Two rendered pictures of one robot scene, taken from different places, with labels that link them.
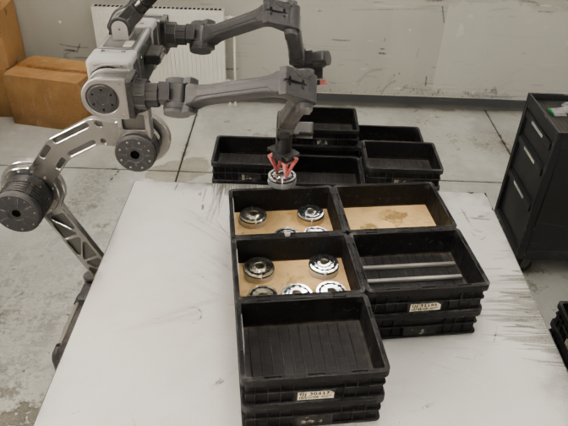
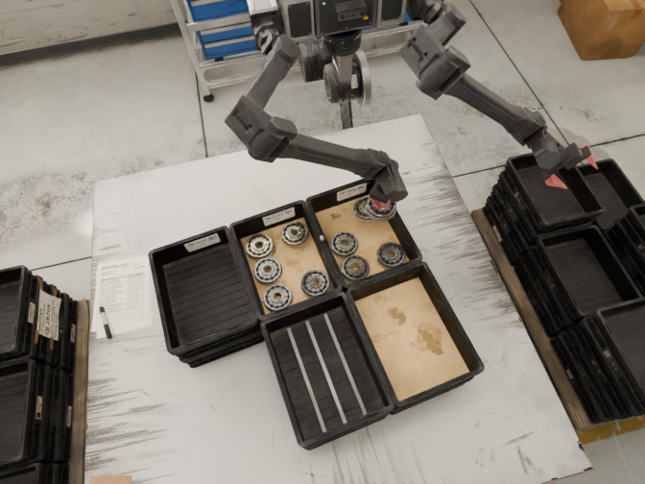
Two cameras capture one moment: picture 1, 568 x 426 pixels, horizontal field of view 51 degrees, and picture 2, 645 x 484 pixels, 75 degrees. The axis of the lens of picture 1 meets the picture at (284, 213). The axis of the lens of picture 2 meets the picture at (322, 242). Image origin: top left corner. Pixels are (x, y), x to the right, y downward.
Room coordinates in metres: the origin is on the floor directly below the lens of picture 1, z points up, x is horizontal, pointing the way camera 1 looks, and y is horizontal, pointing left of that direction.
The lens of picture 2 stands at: (1.48, -0.74, 2.25)
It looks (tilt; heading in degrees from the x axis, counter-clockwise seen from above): 61 degrees down; 81
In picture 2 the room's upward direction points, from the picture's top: 5 degrees counter-clockwise
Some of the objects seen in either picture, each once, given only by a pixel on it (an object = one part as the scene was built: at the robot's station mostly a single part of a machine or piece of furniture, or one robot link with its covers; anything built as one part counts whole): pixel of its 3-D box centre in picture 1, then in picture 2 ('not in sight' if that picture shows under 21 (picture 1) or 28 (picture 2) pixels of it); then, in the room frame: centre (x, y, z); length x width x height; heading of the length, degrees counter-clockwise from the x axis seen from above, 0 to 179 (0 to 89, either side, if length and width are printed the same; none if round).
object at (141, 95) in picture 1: (144, 95); (269, 36); (1.56, 0.41, 1.45); 0.09 x 0.08 x 0.12; 0
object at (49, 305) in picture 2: not in sight; (48, 314); (0.31, 0.21, 0.41); 0.31 x 0.02 x 0.16; 90
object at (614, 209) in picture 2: not in sight; (596, 205); (3.16, 0.19, 0.26); 0.40 x 0.30 x 0.23; 90
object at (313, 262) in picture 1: (324, 263); (315, 282); (1.54, -0.14, 0.86); 0.10 x 0.10 x 0.01
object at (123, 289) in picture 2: not in sight; (121, 293); (0.78, 0.07, 0.70); 0.33 x 0.23 x 0.01; 90
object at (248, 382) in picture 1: (308, 336); (201, 285); (1.15, -0.08, 0.92); 0.40 x 0.30 x 0.02; 98
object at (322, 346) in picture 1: (308, 348); (204, 291); (1.15, -0.08, 0.87); 0.40 x 0.30 x 0.11; 98
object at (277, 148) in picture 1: (283, 144); (386, 182); (1.82, 0.01, 1.15); 0.10 x 0.07 x 0.07; 46
